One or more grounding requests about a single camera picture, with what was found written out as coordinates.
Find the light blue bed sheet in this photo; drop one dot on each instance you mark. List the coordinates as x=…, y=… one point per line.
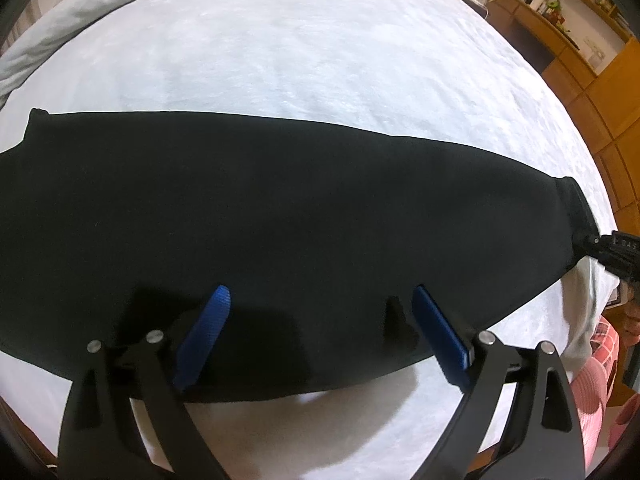
x=430, y=68

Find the black pants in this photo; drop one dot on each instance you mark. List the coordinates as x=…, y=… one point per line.
x=116, y=224

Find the pink striped clothing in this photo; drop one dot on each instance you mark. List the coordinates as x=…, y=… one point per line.
x=592, y=389

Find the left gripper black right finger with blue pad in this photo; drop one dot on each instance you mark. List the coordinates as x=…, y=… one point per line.
x=517, y=418

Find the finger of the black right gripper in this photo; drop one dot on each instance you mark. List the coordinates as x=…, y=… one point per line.
x=618, y=252

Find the grey duvet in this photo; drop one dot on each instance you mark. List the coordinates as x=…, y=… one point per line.
x=60, y=24

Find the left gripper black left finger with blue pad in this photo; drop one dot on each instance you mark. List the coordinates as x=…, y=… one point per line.
x=99, y=436

